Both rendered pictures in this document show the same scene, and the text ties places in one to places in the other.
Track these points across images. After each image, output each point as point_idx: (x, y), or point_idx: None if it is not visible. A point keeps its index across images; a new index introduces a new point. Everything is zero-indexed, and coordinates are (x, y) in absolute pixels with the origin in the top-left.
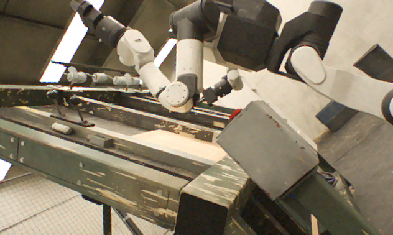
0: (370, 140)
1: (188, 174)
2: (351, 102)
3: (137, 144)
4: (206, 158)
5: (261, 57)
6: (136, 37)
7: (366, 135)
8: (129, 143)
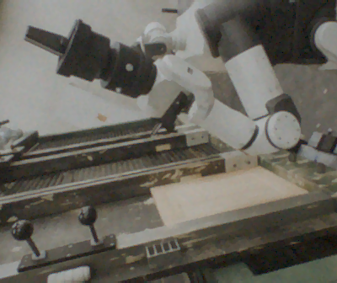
0: (239, 103)
1: (319, 224)
2: None
3: (222, 225)
4: (305, 194)
5: (287, 48)
6: (184, 66)
7: (230, 99)
8: (209, 231)
